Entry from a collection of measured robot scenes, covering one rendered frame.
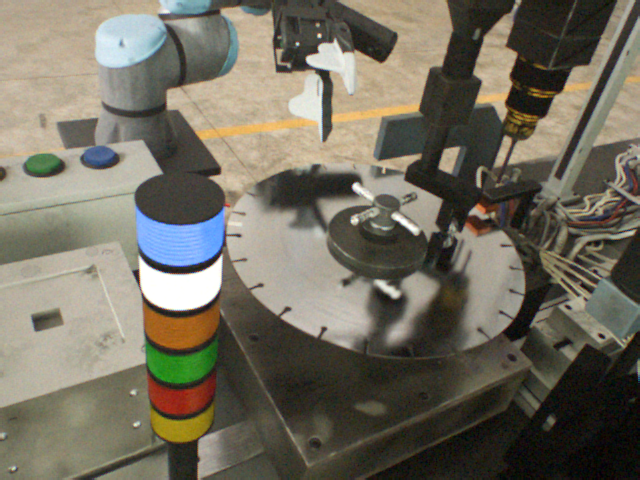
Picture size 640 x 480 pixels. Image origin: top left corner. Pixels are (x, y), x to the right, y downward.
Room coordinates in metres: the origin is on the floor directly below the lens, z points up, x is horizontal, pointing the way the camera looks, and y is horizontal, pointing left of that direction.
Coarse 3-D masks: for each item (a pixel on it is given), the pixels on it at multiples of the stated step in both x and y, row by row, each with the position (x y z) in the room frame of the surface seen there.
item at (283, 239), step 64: (256, 192) 0.56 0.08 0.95; (320, 192) 0.58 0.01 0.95; (384, 192) 0.61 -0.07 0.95; (256, 256) 0.44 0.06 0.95; (320, 256) 0.46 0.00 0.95; (448, 256) 0.50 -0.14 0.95; (512, 256) 0.52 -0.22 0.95; (320, 320) 0.37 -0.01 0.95; (384, 320) 0.39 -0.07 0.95; (448, 320) 0.40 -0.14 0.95; (512, 320) 0.42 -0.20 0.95
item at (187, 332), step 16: (144, 304) 0.22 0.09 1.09; (144, 320) 0.22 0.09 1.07; (160, 320) 0.21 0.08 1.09; (176, 320) 0.21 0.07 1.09; (192, 320) 0.22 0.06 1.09; (208, 320) 0.22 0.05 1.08; (160, 336) 0.21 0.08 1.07; (176, 336) 0.21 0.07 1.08; (192, 336) 0.22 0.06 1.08; (208, 336) 0.22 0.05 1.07
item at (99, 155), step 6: (90, 150) 0.65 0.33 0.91; (96, 150) 0.65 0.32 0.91; (102, 150) 0.65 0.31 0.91; (108, 150) 0.66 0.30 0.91; (84, 156) 0.63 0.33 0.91; (90, 156) 0.63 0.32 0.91; (96, 156) 0.64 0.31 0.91; (102, 156) 0.64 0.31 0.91; (108, 156) 0.64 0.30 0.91; (114, 156) 0.65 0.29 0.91; (90, 162) 0.63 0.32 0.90; (96, 162) 0.63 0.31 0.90; (102, 162) 0.63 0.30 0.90; (108, 162) 0.64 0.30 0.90
